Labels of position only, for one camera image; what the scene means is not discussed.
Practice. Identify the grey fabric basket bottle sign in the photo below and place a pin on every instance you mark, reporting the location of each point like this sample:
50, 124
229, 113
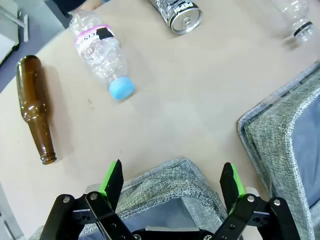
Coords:
170, 180

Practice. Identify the grey fabric basket plastic sign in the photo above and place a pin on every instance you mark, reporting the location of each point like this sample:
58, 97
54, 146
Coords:
272, 130

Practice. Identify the person's right hand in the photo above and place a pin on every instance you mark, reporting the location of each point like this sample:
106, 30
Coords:
93, 3

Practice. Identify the white furniture frame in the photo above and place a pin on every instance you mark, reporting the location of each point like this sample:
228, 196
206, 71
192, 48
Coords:
10, 42

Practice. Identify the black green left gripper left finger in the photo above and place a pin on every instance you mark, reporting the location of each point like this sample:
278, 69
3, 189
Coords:
112, 185

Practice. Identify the brown glass bottle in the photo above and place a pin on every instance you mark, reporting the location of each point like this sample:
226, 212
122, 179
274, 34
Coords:
32, 100

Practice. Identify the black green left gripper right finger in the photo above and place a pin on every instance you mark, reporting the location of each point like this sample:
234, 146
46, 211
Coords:
231, 187

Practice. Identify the water bottle blue cap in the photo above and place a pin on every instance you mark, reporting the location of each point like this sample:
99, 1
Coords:
100, 55

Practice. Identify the person in dark shirt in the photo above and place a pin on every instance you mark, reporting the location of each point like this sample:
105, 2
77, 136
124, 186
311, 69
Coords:
62, 6

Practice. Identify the black Pepsi can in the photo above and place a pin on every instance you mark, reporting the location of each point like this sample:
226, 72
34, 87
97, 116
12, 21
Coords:
180, 15

